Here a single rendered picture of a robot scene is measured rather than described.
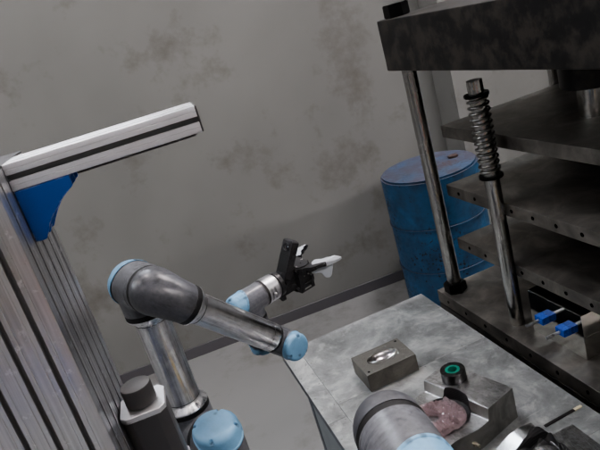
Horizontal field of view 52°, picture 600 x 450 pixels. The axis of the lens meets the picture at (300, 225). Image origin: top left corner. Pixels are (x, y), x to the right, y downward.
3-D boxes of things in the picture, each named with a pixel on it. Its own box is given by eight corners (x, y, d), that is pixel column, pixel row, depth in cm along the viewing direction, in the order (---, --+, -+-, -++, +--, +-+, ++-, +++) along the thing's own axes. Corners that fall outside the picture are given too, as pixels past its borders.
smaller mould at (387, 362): (371, 392, 221) (367, 376, 218) (354, 373, 234) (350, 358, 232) (419, 370, 225) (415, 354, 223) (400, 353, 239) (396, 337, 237)
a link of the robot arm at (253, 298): (229, 322, 169) (220, 295, 166) (259, 304, 175) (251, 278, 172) (245, 329, 163) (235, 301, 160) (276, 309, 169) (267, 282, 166)
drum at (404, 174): (479, 264, 466) (454, 141, 435) (520, 298, 404) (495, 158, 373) (398, 290, 463) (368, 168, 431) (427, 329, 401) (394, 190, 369)
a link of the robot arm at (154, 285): (162, 264, 130) (317, 331, 160) (141, 258, 139) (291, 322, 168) (140, 315, 128) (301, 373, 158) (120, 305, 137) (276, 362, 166)
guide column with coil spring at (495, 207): (529, 398, 246) (471, 82, 205) (520, 392, 251) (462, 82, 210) (540, 393, 248) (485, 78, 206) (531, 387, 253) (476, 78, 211)
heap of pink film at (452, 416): (421, 470, 171) (415, 448, 168) (379, 445, 185) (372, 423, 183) (479, 419, 183) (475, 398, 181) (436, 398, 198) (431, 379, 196)
